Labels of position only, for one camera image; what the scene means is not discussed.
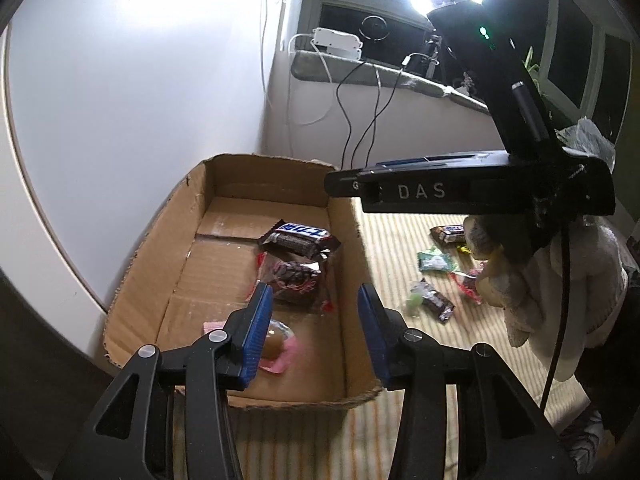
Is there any white power box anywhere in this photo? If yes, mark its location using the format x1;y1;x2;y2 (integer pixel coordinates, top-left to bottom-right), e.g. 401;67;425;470
311;27;364;59

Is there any clear plastic bag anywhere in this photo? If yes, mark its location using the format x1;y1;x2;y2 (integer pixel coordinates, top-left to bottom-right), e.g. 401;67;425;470
555;116;615;163

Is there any cardboard box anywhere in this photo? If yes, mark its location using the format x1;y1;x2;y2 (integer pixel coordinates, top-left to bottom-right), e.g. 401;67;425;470
102;154;387;412

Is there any clear red-edged snack packet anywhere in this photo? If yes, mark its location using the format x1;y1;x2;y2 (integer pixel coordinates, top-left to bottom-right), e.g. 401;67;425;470
450;269;485;305
254;251;335;312

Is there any white charger cable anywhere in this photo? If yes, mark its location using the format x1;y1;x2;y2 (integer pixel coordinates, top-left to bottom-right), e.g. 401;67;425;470
286;34;335;127

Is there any grey window sill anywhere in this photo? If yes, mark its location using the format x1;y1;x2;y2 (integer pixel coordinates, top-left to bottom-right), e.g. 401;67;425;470
291;50;496;116

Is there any brown chocolate bar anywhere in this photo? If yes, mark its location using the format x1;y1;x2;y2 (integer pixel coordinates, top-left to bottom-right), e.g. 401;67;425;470
431;224;472;247
258;220;342;262

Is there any thin white hanging cable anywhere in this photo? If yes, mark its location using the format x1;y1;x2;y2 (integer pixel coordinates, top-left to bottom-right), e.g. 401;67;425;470
259;0;281;109

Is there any small dark patterned packet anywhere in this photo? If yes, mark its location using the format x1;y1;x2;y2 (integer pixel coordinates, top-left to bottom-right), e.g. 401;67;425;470
420;290;456;324

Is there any green wrapped candy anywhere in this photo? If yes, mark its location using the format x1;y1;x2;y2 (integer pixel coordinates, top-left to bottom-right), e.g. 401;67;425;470
409;281;427;317

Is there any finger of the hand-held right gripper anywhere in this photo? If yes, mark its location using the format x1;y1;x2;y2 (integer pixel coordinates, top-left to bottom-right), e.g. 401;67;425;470
324;151;507;197

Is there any black tripod device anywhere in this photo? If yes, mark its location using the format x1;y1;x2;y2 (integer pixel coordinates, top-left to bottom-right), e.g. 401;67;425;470
401;35;447;82

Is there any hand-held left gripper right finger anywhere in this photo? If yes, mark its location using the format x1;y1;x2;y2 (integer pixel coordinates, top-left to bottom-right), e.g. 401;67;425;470
357;284;571;480

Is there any patterned cloth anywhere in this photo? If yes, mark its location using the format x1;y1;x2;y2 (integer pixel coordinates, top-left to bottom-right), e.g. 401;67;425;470
557;407;608;476

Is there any person's right hand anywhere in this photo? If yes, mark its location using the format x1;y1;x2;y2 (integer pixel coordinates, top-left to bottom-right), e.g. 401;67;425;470
464;214;629;382

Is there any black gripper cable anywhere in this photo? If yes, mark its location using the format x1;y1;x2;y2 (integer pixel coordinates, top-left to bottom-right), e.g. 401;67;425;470
539;217;572;408

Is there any pink candy packet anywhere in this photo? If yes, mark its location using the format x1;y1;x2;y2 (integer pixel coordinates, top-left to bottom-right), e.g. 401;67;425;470
202;317;299;376

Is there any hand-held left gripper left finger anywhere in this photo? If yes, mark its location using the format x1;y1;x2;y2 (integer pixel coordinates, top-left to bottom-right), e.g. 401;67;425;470
55;282;274;480

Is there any green snack packet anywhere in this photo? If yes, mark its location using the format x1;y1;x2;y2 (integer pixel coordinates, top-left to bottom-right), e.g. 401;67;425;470
417;250;459;274

